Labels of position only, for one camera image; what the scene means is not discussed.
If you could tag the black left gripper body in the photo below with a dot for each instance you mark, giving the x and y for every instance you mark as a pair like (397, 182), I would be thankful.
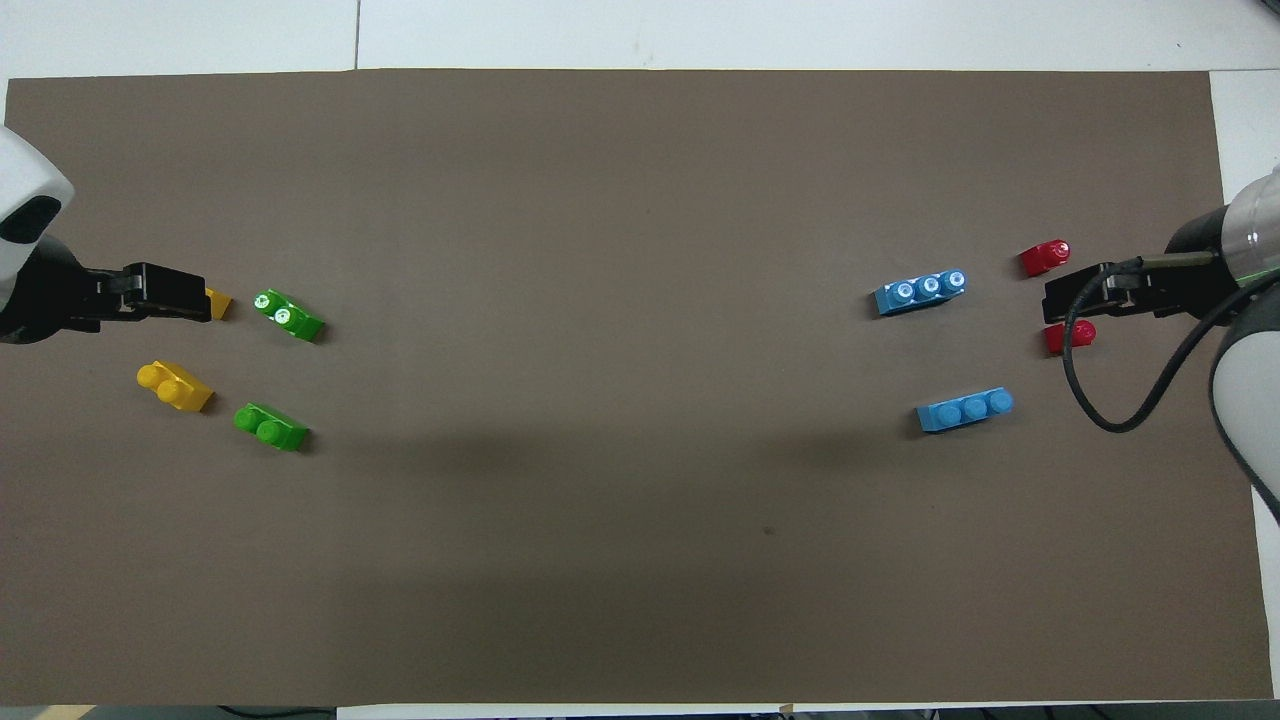
(60, 295)

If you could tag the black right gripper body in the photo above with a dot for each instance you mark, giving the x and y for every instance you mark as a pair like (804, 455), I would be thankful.
(1190, 280)

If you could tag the green two-stud toy brick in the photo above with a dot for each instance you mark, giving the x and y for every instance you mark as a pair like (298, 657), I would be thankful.
(272, 428)
(292, 318)

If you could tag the blue three-stud toy brick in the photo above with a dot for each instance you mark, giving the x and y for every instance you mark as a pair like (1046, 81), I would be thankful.
(965, 411)
(915, 296)

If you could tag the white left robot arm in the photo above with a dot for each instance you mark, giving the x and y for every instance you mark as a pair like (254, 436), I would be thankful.
(25, 175)

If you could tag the red small toy brick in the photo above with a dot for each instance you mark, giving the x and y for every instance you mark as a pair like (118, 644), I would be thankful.
(1072, 336)
(1043, 259)

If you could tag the yellow two-stud toy brick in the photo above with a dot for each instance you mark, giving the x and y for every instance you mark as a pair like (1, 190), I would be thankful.
(178, 387)
(218, 303)

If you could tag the brown table mat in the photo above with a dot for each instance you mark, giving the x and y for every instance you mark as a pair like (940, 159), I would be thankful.
(640, 550)

